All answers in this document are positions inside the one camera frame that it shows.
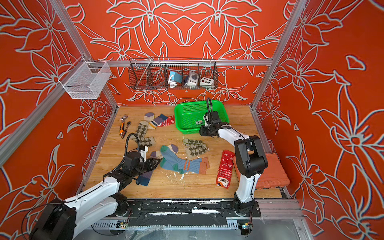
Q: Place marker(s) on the orange handled adjustable wrench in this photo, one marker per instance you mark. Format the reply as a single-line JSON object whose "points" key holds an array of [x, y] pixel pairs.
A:
{"points": [[122, 125]]}

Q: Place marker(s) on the green plastic basket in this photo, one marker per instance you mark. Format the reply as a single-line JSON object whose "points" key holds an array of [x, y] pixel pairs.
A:
{"points": [[190, 116]]}

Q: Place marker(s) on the teal box in basket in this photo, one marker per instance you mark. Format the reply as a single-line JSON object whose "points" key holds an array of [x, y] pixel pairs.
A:
{"points": [[175, 77]]}

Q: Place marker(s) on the blue striped sock orange cuff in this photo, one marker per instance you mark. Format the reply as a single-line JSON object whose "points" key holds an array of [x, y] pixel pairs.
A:
{"points": [[171, 162]]}

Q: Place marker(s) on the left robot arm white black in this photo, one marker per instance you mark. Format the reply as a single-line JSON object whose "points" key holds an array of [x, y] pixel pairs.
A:
{"points": [[64, 220]]}

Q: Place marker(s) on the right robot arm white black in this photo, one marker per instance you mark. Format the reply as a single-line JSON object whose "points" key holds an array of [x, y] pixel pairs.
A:
{"points": [[251, 160]]}

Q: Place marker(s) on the orange plastic tool case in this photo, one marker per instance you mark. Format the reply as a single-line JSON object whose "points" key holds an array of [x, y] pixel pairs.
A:
{"points": [[274, 175]]}

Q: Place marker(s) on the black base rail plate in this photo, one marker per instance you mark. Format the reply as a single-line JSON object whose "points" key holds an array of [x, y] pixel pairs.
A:
{"points": [[183, 213]]}

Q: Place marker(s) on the white device with dial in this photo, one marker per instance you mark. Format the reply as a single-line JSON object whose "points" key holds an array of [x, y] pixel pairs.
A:
{"points": [[192, 80]]}

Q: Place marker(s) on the clear acrylic wall box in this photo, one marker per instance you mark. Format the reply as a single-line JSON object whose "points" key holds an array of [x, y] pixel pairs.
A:
{"points": [[86, 82]]}

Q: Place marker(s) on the brown argyle sock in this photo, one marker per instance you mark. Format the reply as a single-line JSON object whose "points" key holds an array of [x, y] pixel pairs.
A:
{"points": [[142, 130], [195, 148]]}

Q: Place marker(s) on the red christmas sock near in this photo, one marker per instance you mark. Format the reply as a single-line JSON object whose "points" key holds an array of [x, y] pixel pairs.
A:
{"points": [[224, 175]]}

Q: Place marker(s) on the red black ratchet wrench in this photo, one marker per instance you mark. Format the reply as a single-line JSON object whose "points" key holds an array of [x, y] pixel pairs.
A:
{"points": [[124, 132]]}

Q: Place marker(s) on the white box with dots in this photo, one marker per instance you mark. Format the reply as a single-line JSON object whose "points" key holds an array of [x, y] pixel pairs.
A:
{"points": [[206, 82]]}

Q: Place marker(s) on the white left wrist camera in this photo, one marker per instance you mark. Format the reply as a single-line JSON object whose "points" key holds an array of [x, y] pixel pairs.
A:
{"points": [[143, 152]]}

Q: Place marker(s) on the red snowflake sock far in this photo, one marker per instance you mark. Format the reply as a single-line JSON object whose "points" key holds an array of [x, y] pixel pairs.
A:
{"points": [[169, 121]]}

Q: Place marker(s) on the cream striped sock purple toe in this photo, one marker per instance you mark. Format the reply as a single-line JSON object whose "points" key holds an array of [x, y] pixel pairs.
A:
{"points": [[144, 178]]}

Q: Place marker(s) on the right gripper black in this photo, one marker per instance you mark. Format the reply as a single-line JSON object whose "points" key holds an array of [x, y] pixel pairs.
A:
{"points": [[202, 131]]}

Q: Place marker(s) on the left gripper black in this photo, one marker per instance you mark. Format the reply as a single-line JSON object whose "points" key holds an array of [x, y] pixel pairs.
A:
{"points": [[150, 164]]}

